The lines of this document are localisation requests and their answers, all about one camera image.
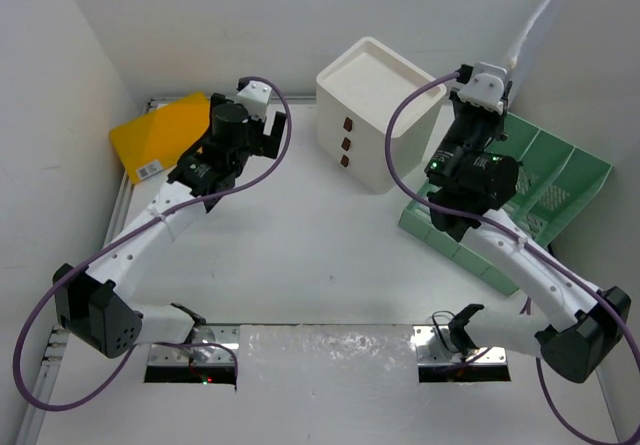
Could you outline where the white three-drawer cabinet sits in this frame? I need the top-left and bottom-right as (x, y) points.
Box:
(316, 37), (448, 194)

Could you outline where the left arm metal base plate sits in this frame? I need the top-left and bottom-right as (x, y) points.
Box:
(147, 324), (240, 367)

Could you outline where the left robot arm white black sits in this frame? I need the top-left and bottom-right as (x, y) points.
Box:
(55, 81), (286, 359)

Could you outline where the clear document folder with paper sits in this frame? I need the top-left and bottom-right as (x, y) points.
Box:
(503, 0), (564, 73)

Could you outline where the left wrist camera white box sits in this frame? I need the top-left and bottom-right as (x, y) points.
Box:
(234, 78), (272, 121)

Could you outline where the green file organizer tray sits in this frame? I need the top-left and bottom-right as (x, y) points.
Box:
(399, 114), (612, 296)

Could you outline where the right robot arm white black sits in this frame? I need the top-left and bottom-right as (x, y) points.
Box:
(425, 93), (631, 383)

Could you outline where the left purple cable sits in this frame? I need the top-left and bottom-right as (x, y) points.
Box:
(11, 75), (293, 411)

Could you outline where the black thin cable at base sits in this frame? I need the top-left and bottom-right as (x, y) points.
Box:
(430, 310), (481, 366)

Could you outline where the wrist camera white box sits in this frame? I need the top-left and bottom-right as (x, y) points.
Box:
(457, 62), (508, 115)
(234, 78), (272, 121)

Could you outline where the yellow plastic folder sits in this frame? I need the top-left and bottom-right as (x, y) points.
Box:
(109, 92), (210, 184)

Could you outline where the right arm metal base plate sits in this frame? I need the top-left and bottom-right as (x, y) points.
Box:
(413, 325), (509, 366)

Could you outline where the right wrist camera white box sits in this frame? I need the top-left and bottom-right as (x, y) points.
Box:
(457, 62), (508, 115)

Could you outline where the purple cable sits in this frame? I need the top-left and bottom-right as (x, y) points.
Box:
(11, 75), (293, 411)
(384, 69), (636, 445)

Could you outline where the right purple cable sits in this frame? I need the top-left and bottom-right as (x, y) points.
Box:
(384, 69), (636, 445)

